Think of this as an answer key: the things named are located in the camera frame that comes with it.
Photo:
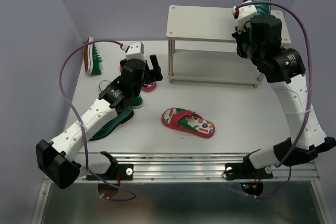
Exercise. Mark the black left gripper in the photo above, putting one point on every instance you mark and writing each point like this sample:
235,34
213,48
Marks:
153,75

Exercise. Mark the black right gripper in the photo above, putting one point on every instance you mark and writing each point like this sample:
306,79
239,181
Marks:
240,36

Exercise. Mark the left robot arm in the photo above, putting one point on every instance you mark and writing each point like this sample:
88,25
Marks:
57,158

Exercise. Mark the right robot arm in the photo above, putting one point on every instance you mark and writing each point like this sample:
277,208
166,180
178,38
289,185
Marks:
259,39

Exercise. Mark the white two-tier shoe shelf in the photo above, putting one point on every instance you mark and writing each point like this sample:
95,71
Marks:
201,47

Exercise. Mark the green canvas sneaker flat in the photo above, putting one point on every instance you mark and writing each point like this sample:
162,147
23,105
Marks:
137,101

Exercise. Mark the green canvas sneaker on side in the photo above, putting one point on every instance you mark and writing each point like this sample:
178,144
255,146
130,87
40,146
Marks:
92,59

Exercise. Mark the pink flip-flop with letters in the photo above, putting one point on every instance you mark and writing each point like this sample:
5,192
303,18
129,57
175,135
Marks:
188,121

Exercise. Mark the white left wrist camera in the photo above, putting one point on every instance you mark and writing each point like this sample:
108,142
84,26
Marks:
134,50

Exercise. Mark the aluminium table edge rail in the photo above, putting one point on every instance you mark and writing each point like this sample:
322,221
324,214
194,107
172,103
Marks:
193,167

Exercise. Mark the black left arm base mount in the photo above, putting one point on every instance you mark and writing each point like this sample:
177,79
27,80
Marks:
109,168

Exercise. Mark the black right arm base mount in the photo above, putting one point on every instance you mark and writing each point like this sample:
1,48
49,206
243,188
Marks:
245,171

